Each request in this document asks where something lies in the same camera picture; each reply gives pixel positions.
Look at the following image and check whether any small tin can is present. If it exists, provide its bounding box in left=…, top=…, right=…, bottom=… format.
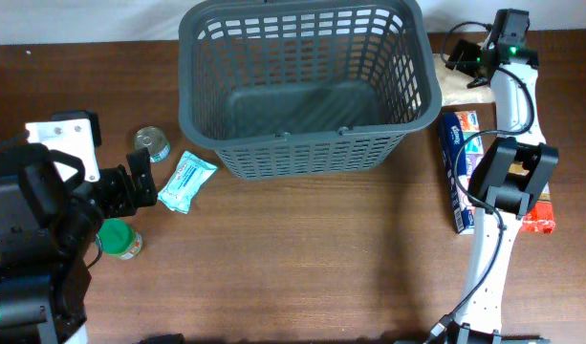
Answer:
left=132, top=126, right=171, bottom=163

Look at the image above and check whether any red orange pasta pack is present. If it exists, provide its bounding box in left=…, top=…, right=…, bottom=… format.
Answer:
left=521, top=184, right=556, bottom=234

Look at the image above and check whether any light green wipes pack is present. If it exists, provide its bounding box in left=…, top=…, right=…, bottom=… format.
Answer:
left=158, top=151, right=218, bottom=214

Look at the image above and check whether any blue tissue pack box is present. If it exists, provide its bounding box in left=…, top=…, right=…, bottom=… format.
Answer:
left=437, top=111, right=484, bottom=235

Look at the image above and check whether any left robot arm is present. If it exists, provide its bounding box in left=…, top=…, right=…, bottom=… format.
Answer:
left=0, top=143, right=157, bottom=343

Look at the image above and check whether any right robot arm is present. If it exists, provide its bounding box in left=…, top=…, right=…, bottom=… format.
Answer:
left=426, top=9, right=559, bottom=343

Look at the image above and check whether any grey plastic basket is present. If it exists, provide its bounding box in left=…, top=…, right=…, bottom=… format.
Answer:
left=178, top=0, right=442, bottom=180

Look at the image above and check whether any green lid jar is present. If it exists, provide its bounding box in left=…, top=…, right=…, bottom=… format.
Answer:
left=96, top=219, right=143, bottom=260

